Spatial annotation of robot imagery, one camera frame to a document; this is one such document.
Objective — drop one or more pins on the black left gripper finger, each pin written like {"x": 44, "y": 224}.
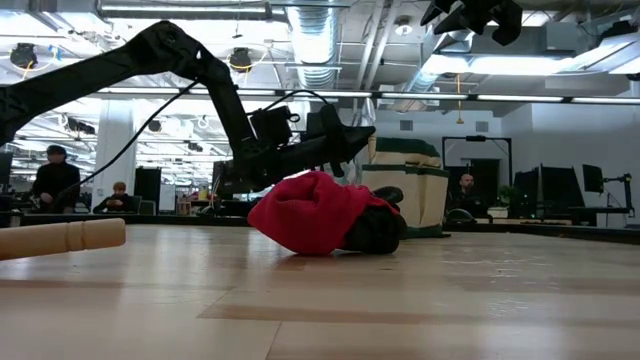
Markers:
{"x": 352, "y": 151}
{"x": 357, "y": 135}

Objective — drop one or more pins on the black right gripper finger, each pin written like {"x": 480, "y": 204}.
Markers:
{"x": 454, "y": 20}
{"x": 437, "y": 10}

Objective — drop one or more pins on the red black garden glove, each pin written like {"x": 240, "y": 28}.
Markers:
{"x": 310, "y": 215}

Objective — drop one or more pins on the cream green gardening bag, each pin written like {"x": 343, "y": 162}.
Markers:
{"x": 415, "y": 195}

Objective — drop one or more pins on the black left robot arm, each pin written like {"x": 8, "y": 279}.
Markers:
{"x": 100, "y": 70}

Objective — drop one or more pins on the black computer monitor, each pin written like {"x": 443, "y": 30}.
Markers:
{"x": 222, "y": 177}

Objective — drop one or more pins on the long LED light bar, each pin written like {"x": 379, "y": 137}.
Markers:
{"x": 425, "y": 95}

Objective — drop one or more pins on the person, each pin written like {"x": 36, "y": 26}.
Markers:
{"x": 117, "y": 200}
{"x": 468, "y": 195}
{"x": 55, "y": 180}

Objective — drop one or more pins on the black round object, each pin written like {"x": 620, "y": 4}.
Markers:
{"x": 460, "y": 216}

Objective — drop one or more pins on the black cabinet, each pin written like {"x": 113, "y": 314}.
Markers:
{"x": 147, "y": 187}

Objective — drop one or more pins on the white column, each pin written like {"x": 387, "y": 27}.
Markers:
{"x": 120, "y": 185}

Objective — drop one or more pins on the small potted green plant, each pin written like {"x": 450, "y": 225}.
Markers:
{"x": 509, "y": 196}

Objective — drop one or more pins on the wide dark monitor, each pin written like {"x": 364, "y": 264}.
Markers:
{"x": 555, "y": 192}

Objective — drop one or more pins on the small black monitor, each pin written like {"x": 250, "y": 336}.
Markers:
{"x": 593, "y": 178}

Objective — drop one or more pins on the silver ventilation duct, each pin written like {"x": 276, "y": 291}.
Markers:
{"x": 315, "y": 45}
{"x": 425, "y": 80}

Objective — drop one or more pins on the black background rig frame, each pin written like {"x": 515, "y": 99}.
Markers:
{"x": 475, "y": 138}

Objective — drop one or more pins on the black table frame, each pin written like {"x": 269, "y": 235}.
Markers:
{"x": 550, "y": 231}

